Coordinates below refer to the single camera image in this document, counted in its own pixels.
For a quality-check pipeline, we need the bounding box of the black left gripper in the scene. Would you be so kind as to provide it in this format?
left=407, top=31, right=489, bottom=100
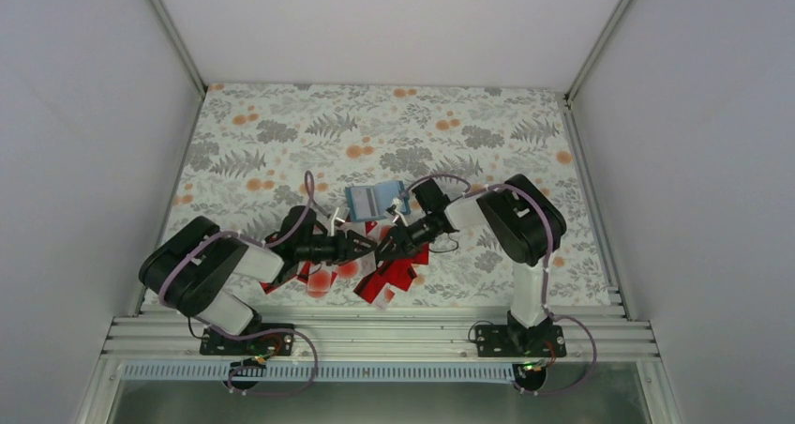
left=295, top=230, right=376, bottom=265

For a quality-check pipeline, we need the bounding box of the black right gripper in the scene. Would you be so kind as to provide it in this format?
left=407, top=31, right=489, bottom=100
left=374, top=213, right=438, bottom=262

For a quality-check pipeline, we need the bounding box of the blue leather card holder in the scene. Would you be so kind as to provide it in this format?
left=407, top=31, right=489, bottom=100
left=344, top=180, right=411, bottom=222

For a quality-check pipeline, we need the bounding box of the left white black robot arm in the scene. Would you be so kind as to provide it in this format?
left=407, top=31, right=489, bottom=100
left=138, top=205, right=377, bottom=354

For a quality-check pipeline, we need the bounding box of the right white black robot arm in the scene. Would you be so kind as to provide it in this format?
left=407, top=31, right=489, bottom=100
left=375, top=174, right=567, bottom=356

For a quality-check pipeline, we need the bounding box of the red card lower centre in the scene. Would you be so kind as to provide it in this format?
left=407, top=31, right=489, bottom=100
left=353, top=259, right=417, bottom=309

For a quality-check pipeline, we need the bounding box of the red card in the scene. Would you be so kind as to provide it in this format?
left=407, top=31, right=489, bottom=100
left=411, top=244, right=430, bottom=265
left=353, top=259, right=417, bottom=309

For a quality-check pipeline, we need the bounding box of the red card far right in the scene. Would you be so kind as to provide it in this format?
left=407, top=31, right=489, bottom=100
left=411, top=244, right=430, bottom=265

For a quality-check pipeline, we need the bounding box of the white red-dot card lower left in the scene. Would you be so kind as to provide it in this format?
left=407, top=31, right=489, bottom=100
left=306, top=265, right=338, bottom=298

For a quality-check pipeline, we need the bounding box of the floral patterned table mat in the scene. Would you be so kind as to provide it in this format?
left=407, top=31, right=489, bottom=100
left=165, top=83, right=609, bottom=306

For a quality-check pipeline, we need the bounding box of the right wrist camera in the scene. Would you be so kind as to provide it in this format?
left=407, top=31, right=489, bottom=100
left=386, top=198, right=408, bottom=227

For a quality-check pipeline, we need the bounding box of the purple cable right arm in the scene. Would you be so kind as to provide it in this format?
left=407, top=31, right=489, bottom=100
left=406, top=174, right=599, bottom=399

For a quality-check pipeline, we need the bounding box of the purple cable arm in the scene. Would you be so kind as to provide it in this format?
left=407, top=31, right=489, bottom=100
left=406, top=174, right=599, bottom=399
left=157, top=170, right=330, bottom=398

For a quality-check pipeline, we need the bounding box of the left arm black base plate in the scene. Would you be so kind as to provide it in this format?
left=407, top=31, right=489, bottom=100
left=199, top=323, right=295, bottom=357

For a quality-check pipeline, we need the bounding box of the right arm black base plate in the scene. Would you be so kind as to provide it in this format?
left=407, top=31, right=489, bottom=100
left=472, top=324, right=567, bottom=358

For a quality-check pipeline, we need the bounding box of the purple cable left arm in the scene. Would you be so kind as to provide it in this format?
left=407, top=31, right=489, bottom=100
left=157, top=170, right=330, bottom=398

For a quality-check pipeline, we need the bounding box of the blue slotted cable duct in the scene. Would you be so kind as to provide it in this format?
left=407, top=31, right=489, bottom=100
left=119, top=360, right=514, bottom=384

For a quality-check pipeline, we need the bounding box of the aluminium rail base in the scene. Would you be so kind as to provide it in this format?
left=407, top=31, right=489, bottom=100
left=101, top=306, right=660, bottom=362

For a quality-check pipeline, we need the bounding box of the aluminium corner post left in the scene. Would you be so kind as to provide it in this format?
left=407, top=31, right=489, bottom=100
left=147, top=0, right=207, bottom=98

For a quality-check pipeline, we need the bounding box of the aluminium corner post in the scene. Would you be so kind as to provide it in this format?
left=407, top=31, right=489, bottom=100
left=564, top=0, right=635, bottom=107
left=147, top=0, right=207, bottom=98

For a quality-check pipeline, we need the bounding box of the aluminium corner post right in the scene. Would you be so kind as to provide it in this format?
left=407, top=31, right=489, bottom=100
left=564, top=0, right=635, bottom=107

